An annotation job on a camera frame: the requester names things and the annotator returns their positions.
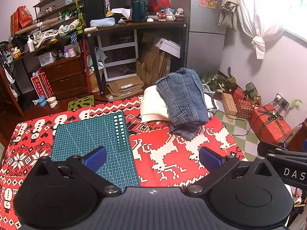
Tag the blue denim shorts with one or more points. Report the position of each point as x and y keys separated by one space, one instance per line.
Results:
x=184 y=95

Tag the white curtain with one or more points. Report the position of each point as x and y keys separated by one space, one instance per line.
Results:
x=259 y=9

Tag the white shoe box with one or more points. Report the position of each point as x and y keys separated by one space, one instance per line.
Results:
x=168 y=48

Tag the red plastic bag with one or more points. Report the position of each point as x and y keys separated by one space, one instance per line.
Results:
x=160 y=3

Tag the white pump bottle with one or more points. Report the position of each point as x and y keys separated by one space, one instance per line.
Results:
x=30 y=45

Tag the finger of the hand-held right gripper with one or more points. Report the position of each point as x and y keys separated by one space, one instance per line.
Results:
x=271 y=148

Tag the christmas garland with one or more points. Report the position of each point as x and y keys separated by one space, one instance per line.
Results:
x=220 y=81

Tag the green toy crane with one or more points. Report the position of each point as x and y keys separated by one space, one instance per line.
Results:
x=80 y=16

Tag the black metal frame desk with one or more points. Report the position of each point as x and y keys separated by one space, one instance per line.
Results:
x=144 y=26

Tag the wall power outlet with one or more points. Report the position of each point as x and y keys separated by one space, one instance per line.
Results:
x=283 y=103

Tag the red patterned blanket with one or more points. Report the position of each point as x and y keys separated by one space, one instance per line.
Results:
x=182 y=148

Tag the red patterned gift box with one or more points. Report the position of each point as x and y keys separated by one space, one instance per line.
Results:
x=244 y=109

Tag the white plastic drawer unit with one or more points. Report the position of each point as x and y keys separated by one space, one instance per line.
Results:
x=120 y=45

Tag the leaning brown cardboard sheets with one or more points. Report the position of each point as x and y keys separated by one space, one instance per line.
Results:
x=153 y=64

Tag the black computer tower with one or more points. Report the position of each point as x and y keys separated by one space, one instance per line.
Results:
x=94 y=7

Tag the cluster of small figurines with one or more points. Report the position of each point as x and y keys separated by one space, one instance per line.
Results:
x=168 y=14

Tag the small red gift box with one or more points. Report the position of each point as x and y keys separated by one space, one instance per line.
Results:
x=238 y=95

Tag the green plastic stool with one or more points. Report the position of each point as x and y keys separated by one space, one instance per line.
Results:
x=80 y=103

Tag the red paper bag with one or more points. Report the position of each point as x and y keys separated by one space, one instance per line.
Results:
x=21 y=19

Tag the brown paper bag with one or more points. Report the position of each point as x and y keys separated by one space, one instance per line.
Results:
x=94 y=81

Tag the dark green gift box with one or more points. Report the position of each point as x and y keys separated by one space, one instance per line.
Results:
x=251 y=89

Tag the white knit sweater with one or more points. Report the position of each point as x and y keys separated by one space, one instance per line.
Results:
x=153 y=105

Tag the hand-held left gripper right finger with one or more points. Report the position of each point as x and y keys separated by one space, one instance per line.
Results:
x=210 y=159

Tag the green checkered floor mat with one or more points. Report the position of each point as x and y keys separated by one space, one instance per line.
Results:
x=230 y=124

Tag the light blue pouch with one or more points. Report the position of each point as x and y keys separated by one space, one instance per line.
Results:
x=102 y=22

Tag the kraft paper gift box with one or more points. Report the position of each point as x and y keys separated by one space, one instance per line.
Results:
x=229 y=104

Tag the kraft paper roll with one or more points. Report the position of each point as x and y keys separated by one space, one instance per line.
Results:
x=36 y=26

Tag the dark green pitcher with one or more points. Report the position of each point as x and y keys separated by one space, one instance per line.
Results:
x=138 y=12

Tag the blue cat-shaped bowl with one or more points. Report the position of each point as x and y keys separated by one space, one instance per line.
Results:
x=42 y=100

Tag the brown wooden door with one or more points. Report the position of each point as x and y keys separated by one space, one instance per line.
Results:
x=9 y=93

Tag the blue striped necktie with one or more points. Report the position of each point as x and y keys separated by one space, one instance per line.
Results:
x=73 y=37

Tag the red printed carton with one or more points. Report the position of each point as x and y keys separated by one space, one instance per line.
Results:
x=48 y=82
x=36 y=86

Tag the beige hanging jacket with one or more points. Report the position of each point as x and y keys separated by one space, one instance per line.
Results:
x=229 y=7

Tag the stack of flattened cardboard boxes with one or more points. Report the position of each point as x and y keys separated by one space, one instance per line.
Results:
x=124 y=86

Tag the grey refrigerator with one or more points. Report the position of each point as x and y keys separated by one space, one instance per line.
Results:
x=203 y=48

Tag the white cardboard box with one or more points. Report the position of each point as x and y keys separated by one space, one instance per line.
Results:
x=46 y=58

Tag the green plant sprig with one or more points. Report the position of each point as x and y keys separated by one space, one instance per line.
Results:
x=296 y=102

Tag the large red gift box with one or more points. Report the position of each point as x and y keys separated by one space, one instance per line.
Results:
x=268 y=124

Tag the white ceramic bowl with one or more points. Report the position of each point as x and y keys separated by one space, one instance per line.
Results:
x=51 y=101

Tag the white plastic bag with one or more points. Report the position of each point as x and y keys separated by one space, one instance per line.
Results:
x=96 y=60

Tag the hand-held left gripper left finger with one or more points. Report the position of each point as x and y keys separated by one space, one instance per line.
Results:
x=97 y=159

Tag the brown wooden drawer cabinet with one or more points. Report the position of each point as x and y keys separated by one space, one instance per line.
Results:
x=64 y=76

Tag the green cutting mat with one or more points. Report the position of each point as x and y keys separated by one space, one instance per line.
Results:
x=84 y=136

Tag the small dark bottle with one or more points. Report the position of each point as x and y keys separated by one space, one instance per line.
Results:
x=60 y=54

